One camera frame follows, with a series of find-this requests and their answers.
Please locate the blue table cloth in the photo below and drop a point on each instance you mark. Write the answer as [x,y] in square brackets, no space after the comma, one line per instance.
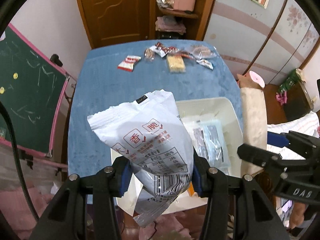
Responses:
[101,84]

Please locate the brown wooden door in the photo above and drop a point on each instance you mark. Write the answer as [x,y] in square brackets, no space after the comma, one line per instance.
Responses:
[109,22]

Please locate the pink plastic stool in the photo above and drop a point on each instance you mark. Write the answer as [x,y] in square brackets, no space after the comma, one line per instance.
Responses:
[256,78]

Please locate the red white cookie packet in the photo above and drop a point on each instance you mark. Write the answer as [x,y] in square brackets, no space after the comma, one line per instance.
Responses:
[128,63]

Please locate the large white blue bag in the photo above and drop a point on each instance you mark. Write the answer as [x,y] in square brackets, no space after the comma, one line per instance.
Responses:
[209,143]

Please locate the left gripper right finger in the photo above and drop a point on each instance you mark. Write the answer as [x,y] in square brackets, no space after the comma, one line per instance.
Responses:
[242,198]

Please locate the yellow cracker clear pack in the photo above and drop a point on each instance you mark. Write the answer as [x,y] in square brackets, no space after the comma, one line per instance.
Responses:
[175,64]

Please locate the folded pink cloths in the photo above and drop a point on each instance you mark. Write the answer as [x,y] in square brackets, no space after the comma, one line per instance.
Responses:
[168,23]

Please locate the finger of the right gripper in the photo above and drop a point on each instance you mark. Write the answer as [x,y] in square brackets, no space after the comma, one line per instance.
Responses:
[292,139]
[254,160]

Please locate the clear bag brown cakes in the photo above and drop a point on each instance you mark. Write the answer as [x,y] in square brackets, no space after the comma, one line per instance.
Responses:
[202,52]

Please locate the dark red brown snack packet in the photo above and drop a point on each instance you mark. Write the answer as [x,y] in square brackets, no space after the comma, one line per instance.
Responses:
[162,50]

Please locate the orange white tube packet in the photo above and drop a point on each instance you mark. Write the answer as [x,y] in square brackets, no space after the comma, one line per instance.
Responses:
[191,190]

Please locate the wooden corner shelf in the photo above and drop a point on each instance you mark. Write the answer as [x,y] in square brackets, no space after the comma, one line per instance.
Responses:
[194,13]

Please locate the green bag on floor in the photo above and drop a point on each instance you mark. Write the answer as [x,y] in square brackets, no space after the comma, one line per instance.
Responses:
[295,76]

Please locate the pink toy on floor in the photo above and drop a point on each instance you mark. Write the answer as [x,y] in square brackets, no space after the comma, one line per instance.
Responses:
[282,97]

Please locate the white red-striped snack bag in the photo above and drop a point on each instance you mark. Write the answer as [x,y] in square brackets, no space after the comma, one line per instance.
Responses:
[149,132]

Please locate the green chalkboard pink frame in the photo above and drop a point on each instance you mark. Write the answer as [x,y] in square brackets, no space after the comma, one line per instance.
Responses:
[32,89]

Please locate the beige soda cracker pack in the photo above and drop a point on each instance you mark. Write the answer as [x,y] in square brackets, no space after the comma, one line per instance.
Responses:
[253,112]

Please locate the red candy clear bag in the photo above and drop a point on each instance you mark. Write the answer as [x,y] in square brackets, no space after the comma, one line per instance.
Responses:
[185,54]

